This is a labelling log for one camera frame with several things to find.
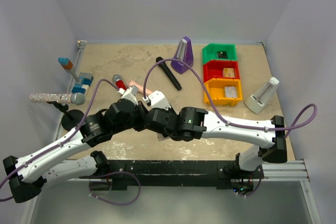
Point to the red storage bin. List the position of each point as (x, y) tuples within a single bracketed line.
[(214, 69)]

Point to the black microphone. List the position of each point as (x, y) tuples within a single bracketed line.
[(170, 76)]

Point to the purple metronome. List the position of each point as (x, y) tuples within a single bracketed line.
[(184, 53)]

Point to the beige leather card holder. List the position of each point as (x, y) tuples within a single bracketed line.
[(161, 137)]

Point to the yellow storage bin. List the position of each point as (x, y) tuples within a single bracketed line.
[(215, 88)]

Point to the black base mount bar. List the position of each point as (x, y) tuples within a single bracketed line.
[(218, 174)]

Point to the card stack in yellow bin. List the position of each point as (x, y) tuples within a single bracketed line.
[(230, 92)]

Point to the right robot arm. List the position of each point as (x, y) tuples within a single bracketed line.
[(268, 144)]

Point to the silver glitter microphone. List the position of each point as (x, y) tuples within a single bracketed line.
[(75, 98)]

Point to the wooden block in red bin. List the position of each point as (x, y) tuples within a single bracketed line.
[(229, 73)]

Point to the black item in green bin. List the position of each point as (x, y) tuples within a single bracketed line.
[(222, 55)]

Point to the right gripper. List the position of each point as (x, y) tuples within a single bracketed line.
[(169, 109)]

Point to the red glitter microphone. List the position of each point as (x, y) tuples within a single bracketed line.
[(117, 79)]

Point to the black microphone stand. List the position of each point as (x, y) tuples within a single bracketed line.
[(70, 118)]

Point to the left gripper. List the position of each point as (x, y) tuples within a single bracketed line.
[(142, 110)]

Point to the green storage bin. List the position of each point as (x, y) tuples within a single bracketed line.
[(209, 52)]

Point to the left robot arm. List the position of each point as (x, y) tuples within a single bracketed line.
[(28, 175)]

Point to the pink microphone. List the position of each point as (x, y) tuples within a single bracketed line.
[(141, 89)]

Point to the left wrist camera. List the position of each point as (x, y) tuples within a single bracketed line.
[(129, 94)]

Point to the blue toy brick tower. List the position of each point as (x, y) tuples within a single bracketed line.
[(82, 80)]

